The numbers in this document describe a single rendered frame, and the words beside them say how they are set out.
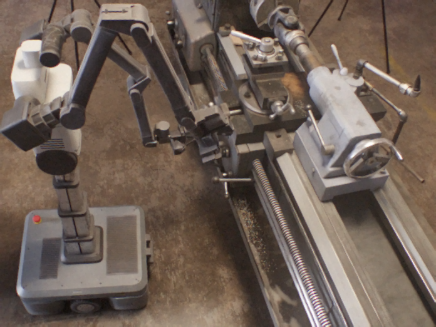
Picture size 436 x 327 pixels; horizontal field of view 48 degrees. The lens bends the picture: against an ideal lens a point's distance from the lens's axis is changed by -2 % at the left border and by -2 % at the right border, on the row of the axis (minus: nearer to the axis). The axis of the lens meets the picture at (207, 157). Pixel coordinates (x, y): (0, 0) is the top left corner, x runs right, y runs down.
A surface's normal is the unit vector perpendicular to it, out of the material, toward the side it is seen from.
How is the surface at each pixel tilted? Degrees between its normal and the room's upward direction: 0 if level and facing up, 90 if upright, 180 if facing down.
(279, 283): 0
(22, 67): 0
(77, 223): 90
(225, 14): 90
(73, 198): 90
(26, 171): 0
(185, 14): 32
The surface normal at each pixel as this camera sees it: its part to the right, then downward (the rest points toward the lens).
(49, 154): 0.11, 0.76
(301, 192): -0.51, -0.44
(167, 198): 0.07, -0.65
